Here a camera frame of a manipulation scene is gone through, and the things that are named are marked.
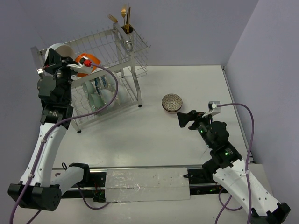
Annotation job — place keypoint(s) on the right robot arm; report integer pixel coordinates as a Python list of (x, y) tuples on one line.
[(228, 168)]

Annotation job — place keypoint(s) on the gold fork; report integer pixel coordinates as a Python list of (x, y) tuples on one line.
[(123, 14)]

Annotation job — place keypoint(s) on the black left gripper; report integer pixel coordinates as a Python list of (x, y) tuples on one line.
[(55, 63)]

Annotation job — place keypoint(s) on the taped white cover sheet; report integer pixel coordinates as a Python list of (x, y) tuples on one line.
[(146, 184)]

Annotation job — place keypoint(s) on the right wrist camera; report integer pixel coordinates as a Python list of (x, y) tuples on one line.
[(214, 109)]

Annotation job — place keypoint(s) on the white bowl orange stack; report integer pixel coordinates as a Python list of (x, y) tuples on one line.
[(107, 96)]

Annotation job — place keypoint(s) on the blue floral bowl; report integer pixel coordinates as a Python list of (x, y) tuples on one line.
[(103, 82)]

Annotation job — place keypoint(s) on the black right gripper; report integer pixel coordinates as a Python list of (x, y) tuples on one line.
[(183, 118)]

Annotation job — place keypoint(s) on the mint bowl gold rim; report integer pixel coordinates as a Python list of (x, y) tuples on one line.
[(95, 102)]

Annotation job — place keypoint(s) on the white orange bottom bowl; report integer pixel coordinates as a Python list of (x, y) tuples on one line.
[(90, 57)]

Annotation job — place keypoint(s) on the black mounting rail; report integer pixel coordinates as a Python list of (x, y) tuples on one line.
[(95, 187)]

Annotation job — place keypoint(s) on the gold knife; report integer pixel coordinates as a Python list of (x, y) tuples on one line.
[(127, 26)]

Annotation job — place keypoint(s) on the stainless steel dish rack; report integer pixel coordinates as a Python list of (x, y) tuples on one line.
[(106, 46)]

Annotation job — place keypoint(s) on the white bowl brown pattern stack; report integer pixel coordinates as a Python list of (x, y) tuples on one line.
[(59, 50)]

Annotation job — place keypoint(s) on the white bowl front stack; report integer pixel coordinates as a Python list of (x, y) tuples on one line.
[(122, 94)]

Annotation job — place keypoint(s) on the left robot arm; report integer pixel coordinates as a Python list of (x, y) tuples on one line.
[(35, 189)]

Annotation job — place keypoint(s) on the brown lattice pattern bowl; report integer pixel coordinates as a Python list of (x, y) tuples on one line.
[(172, 102)]

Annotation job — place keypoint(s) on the perforated steel cutlery holder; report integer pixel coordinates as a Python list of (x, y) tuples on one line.
[(125, 37)]

